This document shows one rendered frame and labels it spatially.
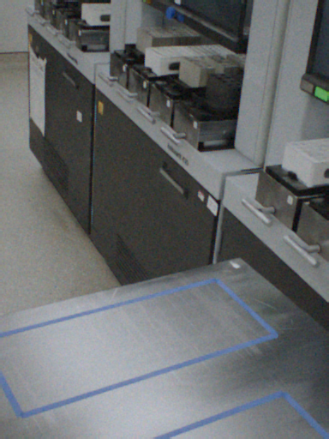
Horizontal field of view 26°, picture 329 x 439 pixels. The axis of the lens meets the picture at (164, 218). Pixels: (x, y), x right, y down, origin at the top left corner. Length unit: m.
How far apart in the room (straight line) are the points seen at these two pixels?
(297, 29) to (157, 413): 0.89
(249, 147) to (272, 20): 0.29
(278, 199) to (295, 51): 0.30
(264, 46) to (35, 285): 1.27
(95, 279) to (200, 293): 1.53
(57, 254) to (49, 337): 1.76
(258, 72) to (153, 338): 0.83
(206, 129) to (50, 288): 1.01
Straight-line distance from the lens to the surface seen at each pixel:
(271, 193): 1.40
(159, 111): 1.84
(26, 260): 2.60
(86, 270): 2.54
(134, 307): 0.94
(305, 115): 1.45
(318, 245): 1.29
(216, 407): 0.81
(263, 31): 1.56
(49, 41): 2.78
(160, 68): 1.92
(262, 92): 1.57
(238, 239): 1.53
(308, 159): 1.35
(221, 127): 1.67
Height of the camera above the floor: 1.36
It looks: 28 degrees down
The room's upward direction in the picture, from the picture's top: 5 degrees clockwise
